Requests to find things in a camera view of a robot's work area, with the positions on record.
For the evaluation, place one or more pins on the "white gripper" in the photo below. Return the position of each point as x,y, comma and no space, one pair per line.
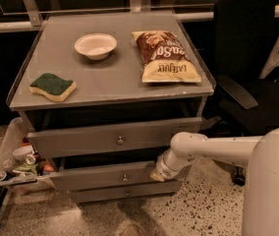
162,169

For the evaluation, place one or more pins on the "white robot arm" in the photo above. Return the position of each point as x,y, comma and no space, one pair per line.
258,154

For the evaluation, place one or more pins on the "grey top drawer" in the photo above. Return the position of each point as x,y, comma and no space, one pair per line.
108,138

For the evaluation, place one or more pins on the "grey drawer cabinet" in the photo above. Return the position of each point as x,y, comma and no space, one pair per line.
109,91

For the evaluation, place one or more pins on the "brown chip bag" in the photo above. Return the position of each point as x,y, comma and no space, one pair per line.
164,58

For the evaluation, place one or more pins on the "black office chair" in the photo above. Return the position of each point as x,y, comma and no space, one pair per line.
247,104

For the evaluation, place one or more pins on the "clear plastic bin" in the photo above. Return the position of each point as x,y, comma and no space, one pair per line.
22,181

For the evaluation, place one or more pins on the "white cup in bin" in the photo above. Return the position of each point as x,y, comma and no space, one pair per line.
21,153

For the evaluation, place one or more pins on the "green yellow sponge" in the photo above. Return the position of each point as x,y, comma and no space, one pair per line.
52,87

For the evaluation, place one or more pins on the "white bowl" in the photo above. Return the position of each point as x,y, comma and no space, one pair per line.
95,46

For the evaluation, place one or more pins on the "metal railing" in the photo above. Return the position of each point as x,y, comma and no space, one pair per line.
80,13

